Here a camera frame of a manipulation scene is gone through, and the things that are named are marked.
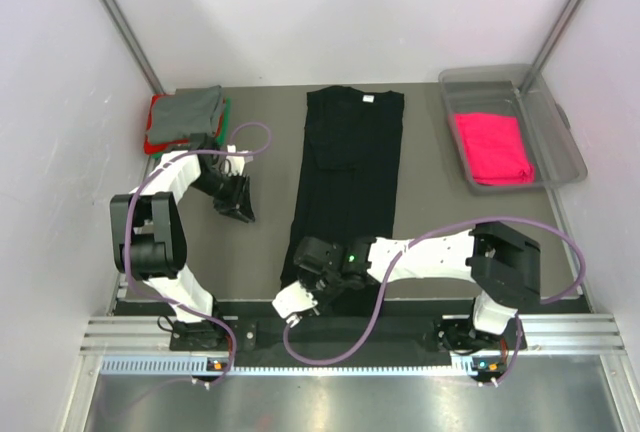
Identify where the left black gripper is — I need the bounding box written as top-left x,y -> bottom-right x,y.
190,170 -> 255,223

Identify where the black t shirt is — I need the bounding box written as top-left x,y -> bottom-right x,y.
280,86 -> 405,286

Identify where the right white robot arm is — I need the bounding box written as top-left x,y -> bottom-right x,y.
272,221 -> 541,348

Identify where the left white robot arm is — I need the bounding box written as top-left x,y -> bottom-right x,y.
110,145 -> 255,350

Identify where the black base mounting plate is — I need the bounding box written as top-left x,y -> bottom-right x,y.
157,300 -> 519,366

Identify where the folded green t shirt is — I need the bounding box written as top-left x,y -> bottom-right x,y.
143,94 -> 231,158

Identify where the folded grey t shirt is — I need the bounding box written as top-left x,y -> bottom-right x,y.
146,85 -> 224,145

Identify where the folded red t shirt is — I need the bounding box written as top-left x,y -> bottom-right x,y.
143,91 -> 230,156

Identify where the pink t shirt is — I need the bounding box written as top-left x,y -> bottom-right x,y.
454,112 -> 536,186

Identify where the clear plastic bin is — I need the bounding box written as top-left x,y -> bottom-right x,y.
438,64 -> 587,193

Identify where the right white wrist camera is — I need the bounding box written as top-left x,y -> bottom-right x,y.
271,281 -> 320,328

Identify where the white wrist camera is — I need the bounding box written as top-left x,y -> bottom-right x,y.
219,145 -> 253,176
271,281 -> 320,328

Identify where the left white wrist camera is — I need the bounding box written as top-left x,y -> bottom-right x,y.
219,145 -> 253,176

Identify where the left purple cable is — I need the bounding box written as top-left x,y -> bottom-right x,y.
122,121 -> 275,384

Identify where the slotted cable duct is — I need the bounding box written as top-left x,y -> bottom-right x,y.
100,355 -> 499,378

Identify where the aluminium rail frame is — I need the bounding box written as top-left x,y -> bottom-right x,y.
61,314 -> 639,431

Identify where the left aluminium frame post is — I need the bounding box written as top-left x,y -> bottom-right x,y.
99,0 -> 165,94

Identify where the aluminium frame post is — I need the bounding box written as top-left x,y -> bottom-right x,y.
99,0 -> 165,94
519,0 -> 585,94

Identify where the right aluminium frame post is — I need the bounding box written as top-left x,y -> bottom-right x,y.
519,0 -> 585,94

